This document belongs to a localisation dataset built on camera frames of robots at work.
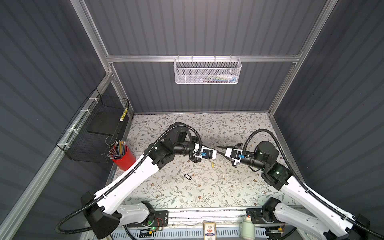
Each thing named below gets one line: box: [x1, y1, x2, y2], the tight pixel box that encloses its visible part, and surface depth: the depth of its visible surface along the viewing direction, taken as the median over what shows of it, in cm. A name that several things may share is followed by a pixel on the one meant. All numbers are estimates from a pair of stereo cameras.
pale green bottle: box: [239, 217, 256, 240], surface depth 66 cm
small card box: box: [203, 222, 217, 240], surface depth 71 cm
